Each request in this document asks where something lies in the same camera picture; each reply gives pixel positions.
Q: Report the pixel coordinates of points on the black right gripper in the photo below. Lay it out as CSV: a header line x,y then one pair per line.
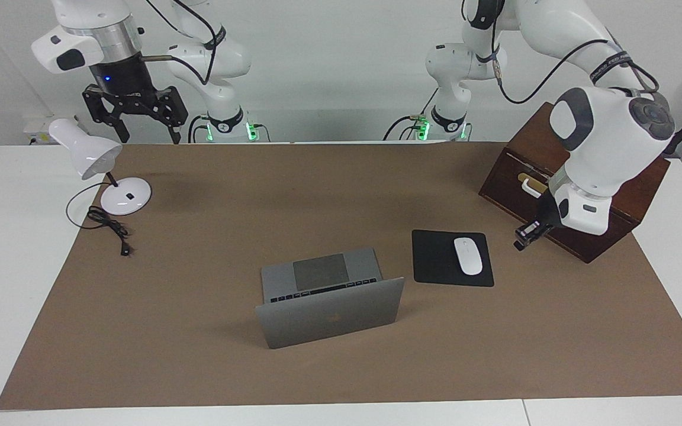
x,y
122,80

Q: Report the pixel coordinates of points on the grey Apple laptop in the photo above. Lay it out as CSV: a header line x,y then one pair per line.
x,y
329,322

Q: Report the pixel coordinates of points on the white desk lamp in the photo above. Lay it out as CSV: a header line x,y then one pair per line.
x,y
128,198

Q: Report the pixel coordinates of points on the black mouse pad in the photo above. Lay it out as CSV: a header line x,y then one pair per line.
x,y
433,260

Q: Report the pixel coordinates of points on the white computer mouse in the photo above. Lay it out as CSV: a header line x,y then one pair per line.
x,y
468,257

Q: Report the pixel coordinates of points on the brown table mat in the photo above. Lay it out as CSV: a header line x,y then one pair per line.
x,y
199,367

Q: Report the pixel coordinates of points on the dark brown wooden box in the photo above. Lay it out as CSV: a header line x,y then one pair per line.
x,y
530,142

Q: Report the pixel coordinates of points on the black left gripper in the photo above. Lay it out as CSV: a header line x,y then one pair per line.
x,y
547,213

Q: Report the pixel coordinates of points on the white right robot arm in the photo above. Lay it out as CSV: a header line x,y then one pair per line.
x,y
225,65

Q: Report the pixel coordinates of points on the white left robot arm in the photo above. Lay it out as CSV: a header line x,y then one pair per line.
x,y
613,148

